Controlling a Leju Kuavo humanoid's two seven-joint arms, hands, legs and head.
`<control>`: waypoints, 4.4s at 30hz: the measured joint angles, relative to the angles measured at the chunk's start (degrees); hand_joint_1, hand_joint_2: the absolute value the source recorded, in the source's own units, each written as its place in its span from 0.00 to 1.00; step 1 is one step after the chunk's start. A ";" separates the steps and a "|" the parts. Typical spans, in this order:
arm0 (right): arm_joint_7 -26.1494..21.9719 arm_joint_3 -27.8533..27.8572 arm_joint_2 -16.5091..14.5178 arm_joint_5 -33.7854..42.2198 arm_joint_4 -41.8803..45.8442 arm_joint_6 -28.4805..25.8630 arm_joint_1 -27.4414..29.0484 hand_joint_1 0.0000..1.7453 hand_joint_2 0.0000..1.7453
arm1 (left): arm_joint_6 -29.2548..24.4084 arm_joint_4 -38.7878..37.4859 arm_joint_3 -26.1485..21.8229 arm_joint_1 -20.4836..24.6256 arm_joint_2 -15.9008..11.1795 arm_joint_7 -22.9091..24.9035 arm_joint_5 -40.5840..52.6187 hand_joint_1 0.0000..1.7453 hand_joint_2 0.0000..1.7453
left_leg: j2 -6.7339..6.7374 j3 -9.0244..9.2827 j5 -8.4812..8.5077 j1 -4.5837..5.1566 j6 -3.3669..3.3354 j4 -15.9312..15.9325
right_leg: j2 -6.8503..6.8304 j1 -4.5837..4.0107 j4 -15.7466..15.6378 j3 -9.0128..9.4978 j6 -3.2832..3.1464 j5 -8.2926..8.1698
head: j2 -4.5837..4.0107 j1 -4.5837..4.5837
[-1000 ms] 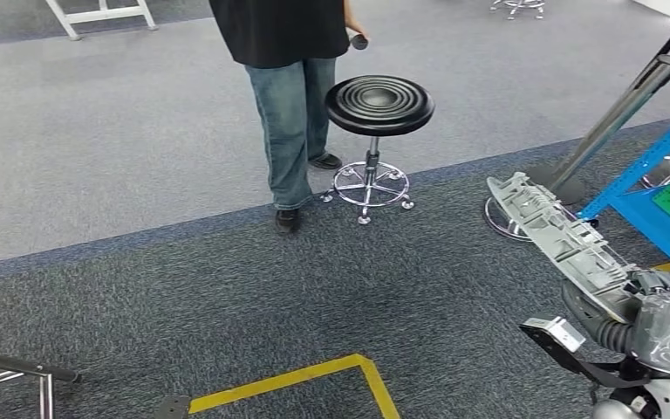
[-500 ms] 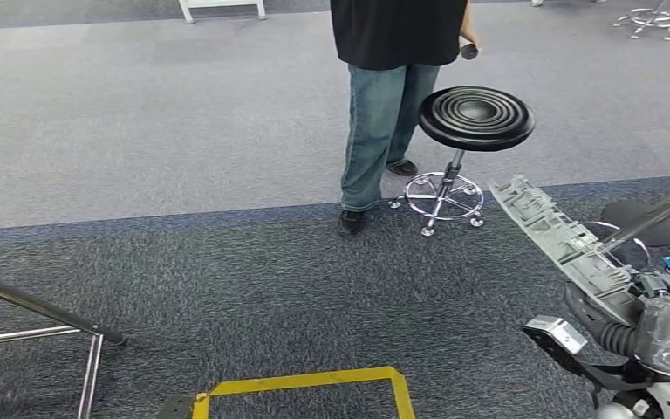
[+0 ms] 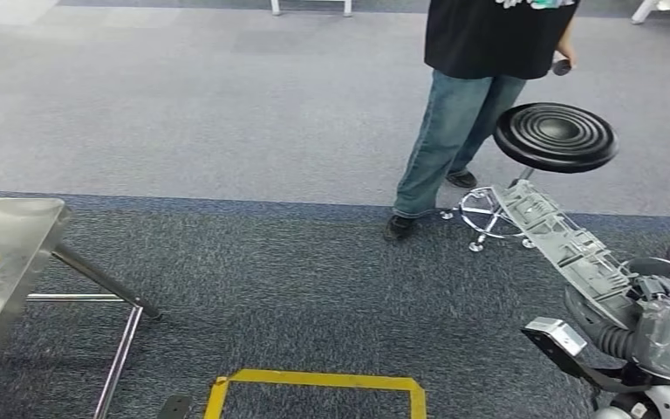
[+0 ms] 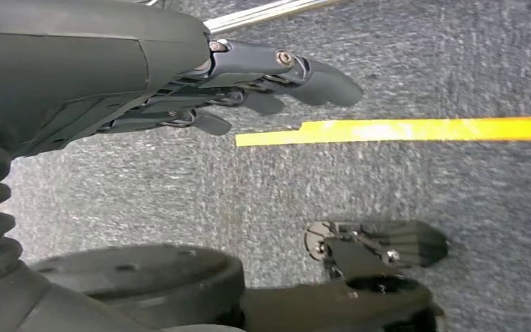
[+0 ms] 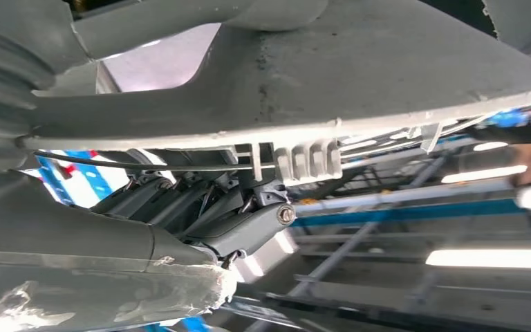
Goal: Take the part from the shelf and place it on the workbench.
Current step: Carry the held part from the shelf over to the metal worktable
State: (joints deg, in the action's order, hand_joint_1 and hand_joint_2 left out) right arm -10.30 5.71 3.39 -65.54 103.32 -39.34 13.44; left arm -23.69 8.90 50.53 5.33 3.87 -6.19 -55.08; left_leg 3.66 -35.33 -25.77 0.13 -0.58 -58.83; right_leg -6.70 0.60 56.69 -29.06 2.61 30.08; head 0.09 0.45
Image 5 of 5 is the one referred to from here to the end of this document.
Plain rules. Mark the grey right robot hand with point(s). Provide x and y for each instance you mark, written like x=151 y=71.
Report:
x=110 y=275

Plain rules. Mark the white light strip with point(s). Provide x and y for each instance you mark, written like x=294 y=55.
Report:
x=490 y=259
x=481 y=174

